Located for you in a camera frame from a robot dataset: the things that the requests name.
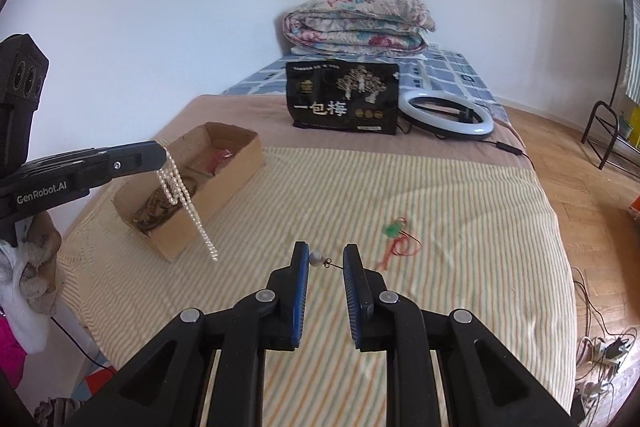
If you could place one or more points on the folded floral quilt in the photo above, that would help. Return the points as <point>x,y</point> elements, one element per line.
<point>350,32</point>

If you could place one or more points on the blue checked bed sheet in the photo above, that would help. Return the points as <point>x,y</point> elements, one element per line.
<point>450,72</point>

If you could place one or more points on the yellow box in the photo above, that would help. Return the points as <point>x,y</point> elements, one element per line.
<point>635,122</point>

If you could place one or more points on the pearl earring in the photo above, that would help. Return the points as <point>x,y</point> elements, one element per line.
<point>316,258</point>

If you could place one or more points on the black metal clothes rack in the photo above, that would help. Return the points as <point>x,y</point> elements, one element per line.
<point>600,122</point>

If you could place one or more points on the yellow striped blanket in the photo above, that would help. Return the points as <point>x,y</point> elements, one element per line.
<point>450,232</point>

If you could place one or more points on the striped hanging cloth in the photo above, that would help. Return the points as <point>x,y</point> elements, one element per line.
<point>634,57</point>

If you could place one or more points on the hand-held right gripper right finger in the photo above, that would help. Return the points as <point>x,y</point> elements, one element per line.
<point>351,297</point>

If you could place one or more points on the white power strip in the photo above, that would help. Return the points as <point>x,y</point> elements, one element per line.
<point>607,352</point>

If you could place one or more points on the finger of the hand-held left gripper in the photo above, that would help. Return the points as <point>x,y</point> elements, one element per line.
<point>130,159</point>

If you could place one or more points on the black printed bag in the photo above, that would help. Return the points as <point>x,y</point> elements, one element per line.
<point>325,112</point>

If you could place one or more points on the small plant pot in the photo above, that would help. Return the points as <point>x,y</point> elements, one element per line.
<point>624,127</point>

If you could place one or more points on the brown leather wrist watch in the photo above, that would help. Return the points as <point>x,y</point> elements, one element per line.
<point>220,159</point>

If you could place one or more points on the cardboard box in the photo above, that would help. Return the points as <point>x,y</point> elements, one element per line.
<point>175,242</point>

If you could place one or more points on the plain brown blanket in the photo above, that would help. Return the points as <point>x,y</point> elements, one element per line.
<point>225,107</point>

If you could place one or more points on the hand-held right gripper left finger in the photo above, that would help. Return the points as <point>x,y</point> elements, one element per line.
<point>300,297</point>

